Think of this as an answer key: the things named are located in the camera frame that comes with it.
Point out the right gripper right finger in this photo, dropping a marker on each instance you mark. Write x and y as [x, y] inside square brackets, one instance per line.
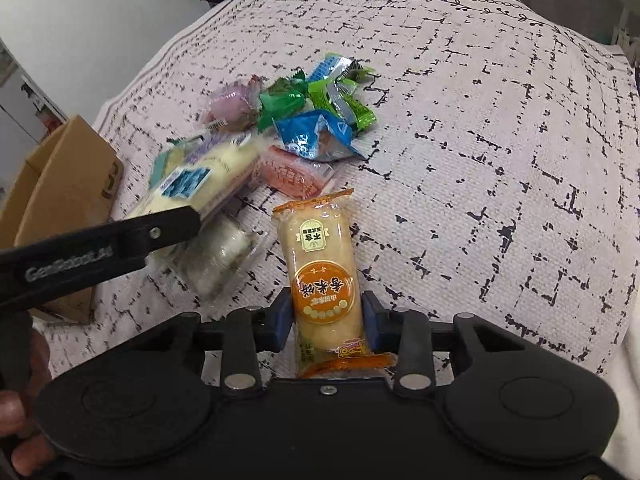
[407, 335]

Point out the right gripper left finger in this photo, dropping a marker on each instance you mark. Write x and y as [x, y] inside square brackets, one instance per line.
[246, 334]

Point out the clear white cake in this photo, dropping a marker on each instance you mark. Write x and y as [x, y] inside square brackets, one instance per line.
[214, 258]

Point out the orange rice cracker pack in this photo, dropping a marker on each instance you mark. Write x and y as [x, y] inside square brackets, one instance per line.
[315, 239]

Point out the white cake pack blue label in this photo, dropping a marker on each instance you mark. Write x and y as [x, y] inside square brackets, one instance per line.
[207, 177]

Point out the blue snack wrapper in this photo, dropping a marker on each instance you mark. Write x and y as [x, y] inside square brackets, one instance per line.
[317, 135]

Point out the purple round bun pack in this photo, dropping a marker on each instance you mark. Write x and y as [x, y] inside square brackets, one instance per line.
[233, 107]

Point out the dark green candy wrapper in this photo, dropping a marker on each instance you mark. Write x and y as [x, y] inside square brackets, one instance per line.
[284, 98]

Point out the person's left hand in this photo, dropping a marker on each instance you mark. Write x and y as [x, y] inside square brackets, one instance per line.
[17, 413]

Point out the brown cardboard box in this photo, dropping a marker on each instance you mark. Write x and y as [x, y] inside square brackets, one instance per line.
[67, 184]

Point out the orange red snack pack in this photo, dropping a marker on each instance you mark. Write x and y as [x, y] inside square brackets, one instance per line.
[294, 176]

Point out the patterned white bed blanket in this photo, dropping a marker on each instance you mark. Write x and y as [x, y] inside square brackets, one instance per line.
[502, 175]

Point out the lime green wrapper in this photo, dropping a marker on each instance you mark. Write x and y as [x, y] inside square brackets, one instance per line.
[337, 97]

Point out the blue silver wrapper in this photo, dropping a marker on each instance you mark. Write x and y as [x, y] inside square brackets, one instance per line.
[336, 66]

